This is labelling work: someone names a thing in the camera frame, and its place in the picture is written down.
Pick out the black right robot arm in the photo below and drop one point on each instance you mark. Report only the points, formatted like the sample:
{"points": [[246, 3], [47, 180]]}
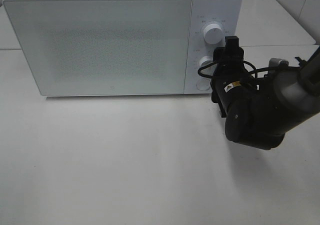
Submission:
{"points": [[261, 105]]}

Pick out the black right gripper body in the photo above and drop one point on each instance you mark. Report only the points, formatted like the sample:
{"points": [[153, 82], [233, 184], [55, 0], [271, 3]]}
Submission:
{"points": [[229, 64]]}

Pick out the round white door button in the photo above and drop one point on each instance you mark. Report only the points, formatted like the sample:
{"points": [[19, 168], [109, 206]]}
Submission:
{"points": [[203, 84]]}

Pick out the white upper power knob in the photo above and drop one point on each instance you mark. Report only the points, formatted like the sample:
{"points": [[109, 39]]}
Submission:
{"points": [[213, 33]]}

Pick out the white microwave oven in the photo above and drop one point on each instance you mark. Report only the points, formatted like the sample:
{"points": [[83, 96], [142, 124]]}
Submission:
{"points": [[215, 10]]}

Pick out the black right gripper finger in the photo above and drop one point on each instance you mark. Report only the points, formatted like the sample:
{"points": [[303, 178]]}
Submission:
{"points": [[231, 44]]}

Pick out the white microwave door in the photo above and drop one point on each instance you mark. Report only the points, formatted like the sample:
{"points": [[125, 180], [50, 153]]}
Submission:
{"points": [[103, 47]]}

